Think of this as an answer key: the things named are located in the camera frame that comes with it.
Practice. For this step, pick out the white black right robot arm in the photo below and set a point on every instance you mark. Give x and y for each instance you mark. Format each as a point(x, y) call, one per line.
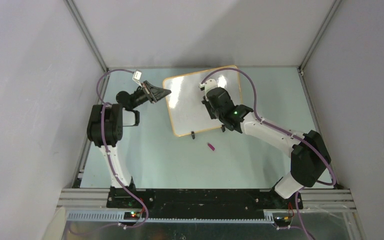
point(308, 154)

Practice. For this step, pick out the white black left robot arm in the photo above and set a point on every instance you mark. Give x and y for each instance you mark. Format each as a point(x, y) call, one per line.
point(106, 126)

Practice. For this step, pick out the magenta marker cap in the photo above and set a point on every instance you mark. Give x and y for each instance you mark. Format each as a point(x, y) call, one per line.
point(211, 146)

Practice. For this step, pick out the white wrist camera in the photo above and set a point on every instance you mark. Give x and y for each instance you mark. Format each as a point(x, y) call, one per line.
point(136, 77)
point(208, 85)

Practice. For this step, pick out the yellow framed whiteboard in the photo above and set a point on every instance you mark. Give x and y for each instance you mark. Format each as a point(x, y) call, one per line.
point(186, 111)

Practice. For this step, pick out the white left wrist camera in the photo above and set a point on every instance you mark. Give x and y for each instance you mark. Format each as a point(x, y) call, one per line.
point(136, 77)

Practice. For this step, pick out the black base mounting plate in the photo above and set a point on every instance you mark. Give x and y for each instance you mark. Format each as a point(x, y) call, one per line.
point(201, 204)

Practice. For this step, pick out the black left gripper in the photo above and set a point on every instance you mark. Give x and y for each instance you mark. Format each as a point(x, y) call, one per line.
point(152, 93)

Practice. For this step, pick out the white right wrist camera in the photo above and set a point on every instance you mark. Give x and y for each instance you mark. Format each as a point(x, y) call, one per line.
point(208, 85)

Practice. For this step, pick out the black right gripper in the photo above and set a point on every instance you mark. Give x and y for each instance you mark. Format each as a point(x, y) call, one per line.
point(208, 104)

